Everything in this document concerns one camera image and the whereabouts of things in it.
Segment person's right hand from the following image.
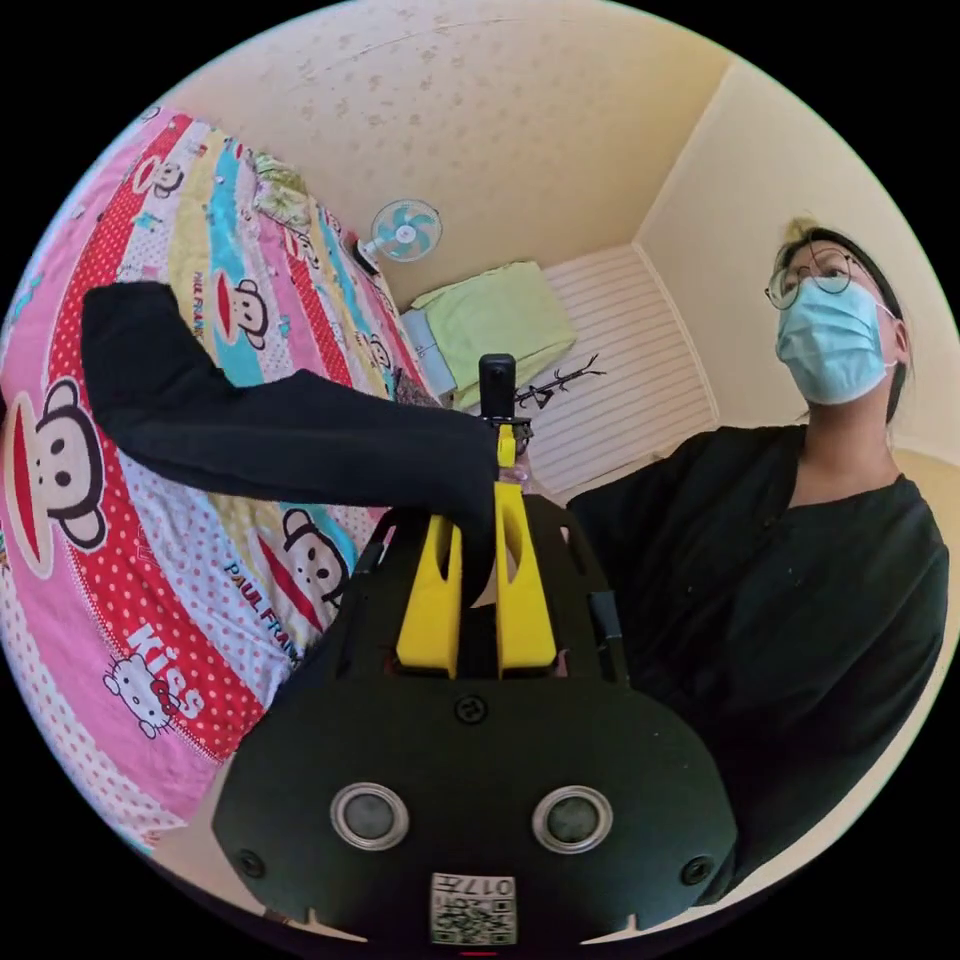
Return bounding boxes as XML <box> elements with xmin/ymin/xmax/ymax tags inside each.
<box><xmin>499</xmin><ymin>440</ymin><xmax>537</xmax><ymax>493</ymax></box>

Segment person's body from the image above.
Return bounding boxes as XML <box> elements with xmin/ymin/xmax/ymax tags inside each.
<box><xmin>562</xmin><ymin>217</ymin><xmax>951</xmax><ymax>909</ymax></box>

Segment white and teal fan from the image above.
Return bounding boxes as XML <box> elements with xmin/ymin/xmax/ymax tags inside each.
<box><xmin>354</xmin><ymin>197</ymin><xmax>445</xmax><ymax>276</ymax></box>

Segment bed with cartoon printed quilt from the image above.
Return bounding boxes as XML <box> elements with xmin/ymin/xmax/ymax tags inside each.
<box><xmin>0</xmin><ymin>104</ymin><xmax>454</xmax><ymax>858</ymax></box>

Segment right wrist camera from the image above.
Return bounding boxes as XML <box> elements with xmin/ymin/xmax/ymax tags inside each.
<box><xmin>477</xmin><ymin>352</ymin><xmax>518</xmax><ymax>427</ymax></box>

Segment green leaf patterned pillow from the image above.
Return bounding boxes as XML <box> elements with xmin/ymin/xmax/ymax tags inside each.
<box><xmin>249</xmin><ymin>149</ymin><xmax>313</xmax><ymax>231</ymax></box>

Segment light green curtain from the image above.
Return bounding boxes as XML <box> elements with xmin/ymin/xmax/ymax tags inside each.
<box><xmin>410</xmin><ymin>260</ymin><xmax>579</xmax><ymax>412</ymax></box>

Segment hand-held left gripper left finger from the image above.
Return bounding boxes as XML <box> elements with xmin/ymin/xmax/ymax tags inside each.
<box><xmin>395</xmin><ymin>513</ymin><xmax>463</xmax><ymax>679</ymax></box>

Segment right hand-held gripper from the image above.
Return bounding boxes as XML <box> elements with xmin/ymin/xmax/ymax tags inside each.
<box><xmin>490</xmin><ymin>414</ymin><xmax>536</xmax><ymax>469</ymax></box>

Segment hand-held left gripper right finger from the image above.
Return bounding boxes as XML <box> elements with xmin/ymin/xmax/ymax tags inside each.
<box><xmin>493</xmin><ymin>480</ymin><xmax>559</xmax><ymax>679</ymax></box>

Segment black coat stand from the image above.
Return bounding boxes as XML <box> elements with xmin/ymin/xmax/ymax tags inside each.
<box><xmin>515</xmin><ymin>353</ymin><xmax>609</xmax><ymax>412</ymax></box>

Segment black pants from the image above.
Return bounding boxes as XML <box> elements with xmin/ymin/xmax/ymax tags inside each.
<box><xmin>80</xmin><ymin>281</ymin><xmax>501</xmax><ymax>610</ymax></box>

